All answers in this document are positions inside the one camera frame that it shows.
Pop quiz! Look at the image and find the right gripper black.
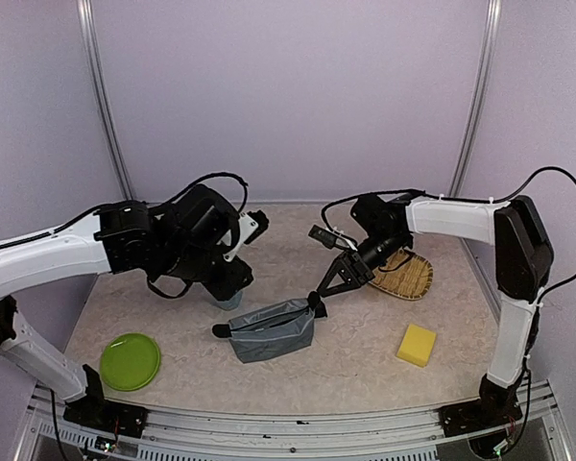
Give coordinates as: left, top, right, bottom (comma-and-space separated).
319, 229, 409, 296

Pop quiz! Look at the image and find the grey zipper pouch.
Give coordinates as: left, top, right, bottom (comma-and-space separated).
211, 292, 327, 364

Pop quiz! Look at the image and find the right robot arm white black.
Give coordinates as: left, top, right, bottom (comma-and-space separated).
309, 189, 554, 426

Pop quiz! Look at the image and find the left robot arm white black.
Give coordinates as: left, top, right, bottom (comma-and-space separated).
0, 184, 268, 427

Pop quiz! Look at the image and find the light blue cup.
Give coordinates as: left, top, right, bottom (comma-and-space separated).
215, 291, 243, 311

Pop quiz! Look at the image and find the woven bamboo tray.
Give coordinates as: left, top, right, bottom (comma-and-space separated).
369, 249, 434, 301

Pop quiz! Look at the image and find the yellow sponge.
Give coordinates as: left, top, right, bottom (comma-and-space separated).
396, 324, 437, 368

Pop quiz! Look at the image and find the green plastic plate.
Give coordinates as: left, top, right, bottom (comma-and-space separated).
100, 332, 161, 392

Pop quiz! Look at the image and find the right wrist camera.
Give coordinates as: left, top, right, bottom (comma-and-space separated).
308, 225, 356, 251

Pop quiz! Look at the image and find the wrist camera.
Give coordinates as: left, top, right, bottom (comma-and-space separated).
308, 225, 356, 251
220, 209, 269, 262

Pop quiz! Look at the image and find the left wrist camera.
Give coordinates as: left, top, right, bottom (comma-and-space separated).
220, 209, 269, 262

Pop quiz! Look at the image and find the aluminium front rail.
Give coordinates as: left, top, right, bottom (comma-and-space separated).
13, 378, 576, 461

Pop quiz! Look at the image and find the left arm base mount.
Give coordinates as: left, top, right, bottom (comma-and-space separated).
63, 400, 149, 439

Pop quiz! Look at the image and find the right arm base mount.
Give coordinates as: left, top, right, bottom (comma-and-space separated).
438, 400, 523, 437

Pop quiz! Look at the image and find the left aluminium corner post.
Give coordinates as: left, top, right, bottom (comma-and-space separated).
77, 0, 135, 200

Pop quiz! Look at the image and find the aluminium corner post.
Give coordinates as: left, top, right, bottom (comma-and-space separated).
77, 0, 135, 200
448, 0, 503, 197

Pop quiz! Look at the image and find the right aluminium corner post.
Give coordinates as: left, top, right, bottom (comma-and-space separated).
448, 0, 503, 197

